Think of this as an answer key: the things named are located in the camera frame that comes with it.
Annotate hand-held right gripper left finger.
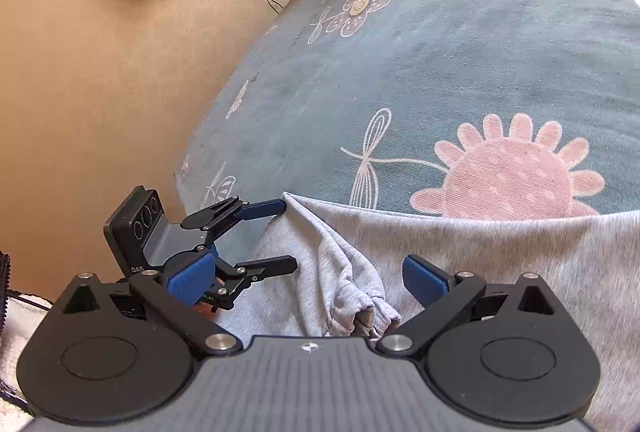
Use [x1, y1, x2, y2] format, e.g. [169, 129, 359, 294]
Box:
[60, 256, 243, 358]

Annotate grey sweatpants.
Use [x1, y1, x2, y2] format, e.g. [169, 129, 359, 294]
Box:
[215, 192, 640, 432]

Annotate white fleece jacket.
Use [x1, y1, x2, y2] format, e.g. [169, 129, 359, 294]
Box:
[0, 252, 56, 423]

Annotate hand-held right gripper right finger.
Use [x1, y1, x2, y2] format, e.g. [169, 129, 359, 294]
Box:
[375, 254, 563, 358]

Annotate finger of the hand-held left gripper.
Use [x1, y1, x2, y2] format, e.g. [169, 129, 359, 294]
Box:
[181, 196, 287, 240]
[205, 256, 298, 310]

